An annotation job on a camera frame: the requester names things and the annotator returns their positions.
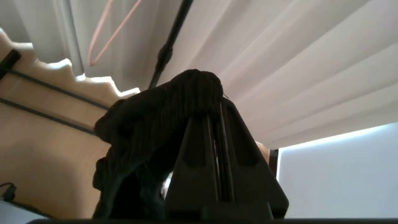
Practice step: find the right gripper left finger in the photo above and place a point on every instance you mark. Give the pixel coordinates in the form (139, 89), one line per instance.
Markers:
(189, 174)

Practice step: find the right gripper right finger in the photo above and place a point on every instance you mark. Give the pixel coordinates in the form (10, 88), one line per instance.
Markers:
(252, 174)

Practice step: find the pink clothes hanger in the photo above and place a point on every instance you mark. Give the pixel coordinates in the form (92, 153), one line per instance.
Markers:
(115, 33)

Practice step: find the black clothes rack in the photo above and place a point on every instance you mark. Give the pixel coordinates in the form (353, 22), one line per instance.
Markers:
(164, 54)

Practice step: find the beige curtain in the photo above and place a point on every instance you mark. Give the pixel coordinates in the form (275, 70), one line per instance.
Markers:
(280, 62)

